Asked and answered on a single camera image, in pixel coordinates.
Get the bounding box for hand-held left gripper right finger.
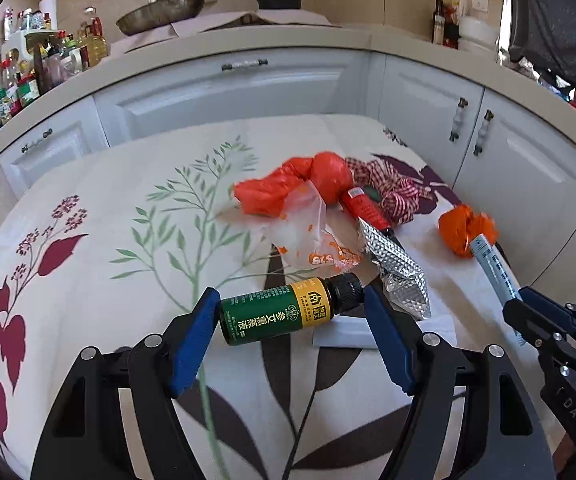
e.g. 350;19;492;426
363;284;554;480

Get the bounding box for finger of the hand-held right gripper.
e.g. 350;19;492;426
518;286;576;346
502;300;576;376

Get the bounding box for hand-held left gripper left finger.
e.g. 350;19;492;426
30;287;221;480

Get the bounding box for white paper box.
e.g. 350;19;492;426
312;317;384;350

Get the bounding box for white blue tube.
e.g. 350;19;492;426
469;234;529;346

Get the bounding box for green bottle with yellow label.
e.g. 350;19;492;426
218;272;365;347

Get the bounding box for small orange bag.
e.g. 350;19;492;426
438;203;499;260

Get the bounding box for clear plastic bag orange print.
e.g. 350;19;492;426
263;180;366;273

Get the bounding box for red checked cloth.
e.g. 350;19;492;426
345;156;431;226

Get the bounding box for silver foil wrapper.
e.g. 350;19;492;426
357;217;431;322

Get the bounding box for red tube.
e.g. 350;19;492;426
338;186;399;241

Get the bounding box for floral tablecloth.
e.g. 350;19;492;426
0;112;524;480

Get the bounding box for large orange plastic bag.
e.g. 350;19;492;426
233;151;355;218

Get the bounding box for white kitchen cabinets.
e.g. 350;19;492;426
0;49;576;281

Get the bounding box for white lidded container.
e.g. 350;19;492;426
458;16;500;52

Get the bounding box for dark sauce bottle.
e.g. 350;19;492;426
432;0;446;45

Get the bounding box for beige stone counter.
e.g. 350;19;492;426
0;24;576;176

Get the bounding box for group of seasoning bottles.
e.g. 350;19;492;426
0;5;109;126

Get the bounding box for metal wok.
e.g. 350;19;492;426
116;0;207;37

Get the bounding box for white ceramic cabinet handle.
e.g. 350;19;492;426
449;97;469;142
473;110;495;157

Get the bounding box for small cabinet handle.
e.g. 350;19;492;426
20;130;54;152

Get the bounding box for white drawer handle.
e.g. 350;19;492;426
221;59;269;72

